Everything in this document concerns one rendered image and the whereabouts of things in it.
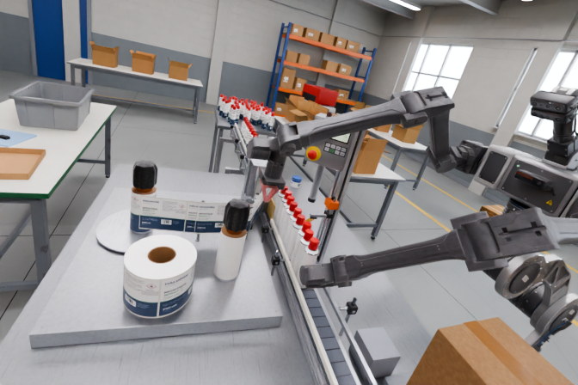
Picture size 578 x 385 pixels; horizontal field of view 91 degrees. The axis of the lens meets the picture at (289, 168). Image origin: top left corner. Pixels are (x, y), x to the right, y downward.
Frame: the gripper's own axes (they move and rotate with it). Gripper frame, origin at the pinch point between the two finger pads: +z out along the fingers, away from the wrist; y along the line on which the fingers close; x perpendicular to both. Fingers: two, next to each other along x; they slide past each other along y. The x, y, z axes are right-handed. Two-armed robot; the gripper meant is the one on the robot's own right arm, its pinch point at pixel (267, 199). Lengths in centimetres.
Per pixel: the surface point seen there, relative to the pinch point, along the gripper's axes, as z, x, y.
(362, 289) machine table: 35, 49, 7
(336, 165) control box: -11.9, 28.8, -10.8
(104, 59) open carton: 35, -173, -537
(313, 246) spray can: 12.2, 18.1, 8.7
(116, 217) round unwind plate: 32, -50, -32
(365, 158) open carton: 22, 136, -138
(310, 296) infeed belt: 31.0, 21.1, 13.1
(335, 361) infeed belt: 31, 20, 37
